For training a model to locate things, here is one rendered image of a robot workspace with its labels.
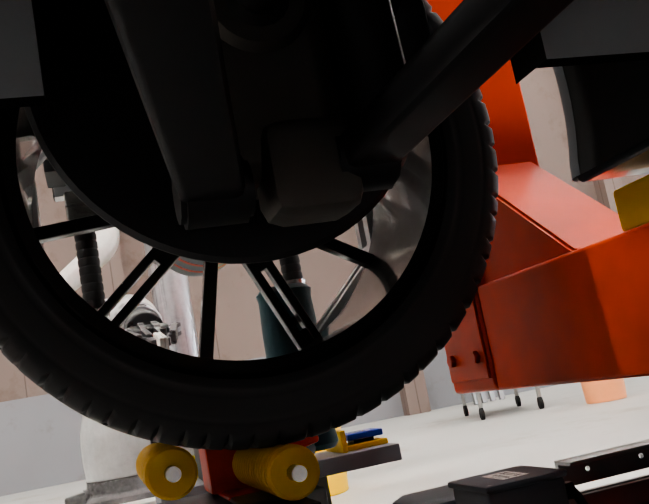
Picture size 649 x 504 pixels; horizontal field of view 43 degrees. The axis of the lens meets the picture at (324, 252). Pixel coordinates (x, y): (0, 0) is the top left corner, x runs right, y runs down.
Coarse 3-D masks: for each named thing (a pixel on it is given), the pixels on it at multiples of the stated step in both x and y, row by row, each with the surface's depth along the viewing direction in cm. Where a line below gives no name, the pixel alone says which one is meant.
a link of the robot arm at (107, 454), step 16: (80, 432) 201; (96, 432) 197; (112, 432) 197; (96, 448) 197; (112, 448) 196; (128, 448) 198; (96, 464) 196; (112, 464) 196; (128, 464) 197; (96, 480) 196
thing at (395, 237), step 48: (0, 144) 87; (432, 144) 100; (432, 192) 99; (48, 240) 105; (336, 240) 114; (384, 240) 113; (432, 240) 97; (144, 288) 106; (288, 288) 111; (384, 288) 99; (336, 336) 92
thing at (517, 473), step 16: (464, 480) 101; (480, 480) 99; (496, 480) 97; (512, 480) 94; (528, 480) 94; (544, 480) 95; (560, 480) 95; (416, 496) 111; (432, 496) 109; (448, 496) 107; (464, 496) 99; (480, 496) 95; (496, 496) 93; (512, 496) 93; (528, 496) 94; (544, 496) 94; (560, 496) 95; (576, 496) 98
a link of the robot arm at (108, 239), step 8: (96, 232) 203; (104, 232) 202; (112, 232) 203; (96, 240) 199; (104, 240) 199; (112, 240) 201; (104, 248) 197; (112, 248) 200; (104, 256) 196; (112, 256) 201; (72, 264) 189; (104, 264) 198; (64, 272) 186; (72, 272) 186; (72, 280) 185
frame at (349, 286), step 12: (36, 168) 118; (36, 192) 116; (36, 204) 111; (36, 216) 111; (372, 216) 124; (360, 228) 127; (360, 240) 127; (360, 276) 121; (348, 288) 120; (336, 300) 124; (336, 312) 119; (324, 324) 118
